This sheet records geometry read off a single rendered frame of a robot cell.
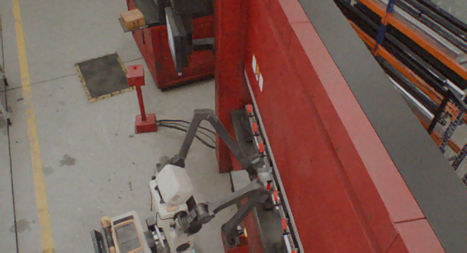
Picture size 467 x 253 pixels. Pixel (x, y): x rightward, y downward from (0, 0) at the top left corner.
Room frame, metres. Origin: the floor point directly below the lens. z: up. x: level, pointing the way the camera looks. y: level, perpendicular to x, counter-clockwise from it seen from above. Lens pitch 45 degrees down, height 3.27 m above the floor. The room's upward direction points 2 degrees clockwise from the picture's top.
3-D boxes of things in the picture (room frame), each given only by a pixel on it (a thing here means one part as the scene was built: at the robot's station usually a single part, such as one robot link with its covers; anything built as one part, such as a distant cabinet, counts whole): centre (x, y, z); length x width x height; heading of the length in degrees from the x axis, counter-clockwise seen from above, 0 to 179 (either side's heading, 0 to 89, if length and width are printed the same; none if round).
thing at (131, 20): (3.76, 1.11, 1.04); 0.30 x 0.26 x 0.12; 26
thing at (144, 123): (3.17, 0.99, 0.41); 0.25 x 0.20 x 0.83; 101
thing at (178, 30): (2.81, 0.48, 1.42); 0.45 x 0.12 x 0.36; 16
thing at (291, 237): (1.18, -0.40, 1.18); 0.15 x 0.09 x 0.17; 11
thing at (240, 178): (1.72, -0.14, 1.00); 0.26 x 0.18 x 0.01; 101
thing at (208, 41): (2.97, 0.24, 1.18); 0.40 x 0.24 x 0.07; 11
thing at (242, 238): (1.39, -0.04, 0.75); 0.20 x 0.16 x 0.18; 13
